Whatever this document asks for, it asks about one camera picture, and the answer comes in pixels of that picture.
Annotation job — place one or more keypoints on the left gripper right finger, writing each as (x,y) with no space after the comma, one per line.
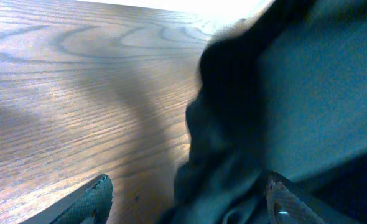
(287,203)

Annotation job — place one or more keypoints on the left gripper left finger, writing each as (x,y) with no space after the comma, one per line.
(89,204)

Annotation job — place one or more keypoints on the black t-shirt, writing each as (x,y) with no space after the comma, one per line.
(284,93)

